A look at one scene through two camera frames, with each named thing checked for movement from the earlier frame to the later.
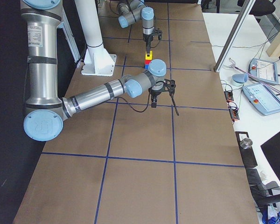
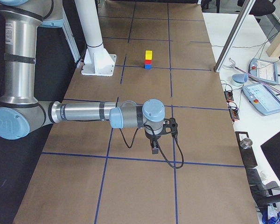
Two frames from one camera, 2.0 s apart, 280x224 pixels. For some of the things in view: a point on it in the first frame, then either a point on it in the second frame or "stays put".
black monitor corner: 276,150 stays put
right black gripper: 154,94 → 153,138
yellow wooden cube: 149,58 stays put
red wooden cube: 147,61 stays put
